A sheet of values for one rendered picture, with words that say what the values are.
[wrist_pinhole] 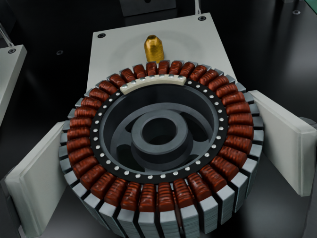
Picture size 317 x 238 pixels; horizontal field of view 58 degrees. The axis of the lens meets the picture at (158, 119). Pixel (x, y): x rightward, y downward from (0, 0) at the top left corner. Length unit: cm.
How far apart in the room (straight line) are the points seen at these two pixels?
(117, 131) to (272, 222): 12
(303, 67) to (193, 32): 13
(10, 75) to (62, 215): 19
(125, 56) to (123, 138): 17
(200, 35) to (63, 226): 24
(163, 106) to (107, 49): 17
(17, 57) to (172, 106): 25
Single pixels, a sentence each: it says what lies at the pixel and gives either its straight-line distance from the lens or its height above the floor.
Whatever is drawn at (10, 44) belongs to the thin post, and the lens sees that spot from 42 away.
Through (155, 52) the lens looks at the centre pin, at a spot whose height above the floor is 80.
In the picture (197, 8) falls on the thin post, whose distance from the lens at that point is 38.
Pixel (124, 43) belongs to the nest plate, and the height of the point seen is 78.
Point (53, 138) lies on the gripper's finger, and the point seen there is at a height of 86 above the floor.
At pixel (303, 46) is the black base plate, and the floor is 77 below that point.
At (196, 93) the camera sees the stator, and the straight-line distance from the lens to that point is 17.
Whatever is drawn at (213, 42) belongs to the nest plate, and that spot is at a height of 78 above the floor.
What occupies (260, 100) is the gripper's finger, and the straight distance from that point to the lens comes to 16.
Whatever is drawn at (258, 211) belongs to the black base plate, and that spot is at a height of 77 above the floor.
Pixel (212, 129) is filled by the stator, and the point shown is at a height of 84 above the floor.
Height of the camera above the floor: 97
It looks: 49 degrees down
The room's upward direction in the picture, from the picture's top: 12 degrees counter-clockwise
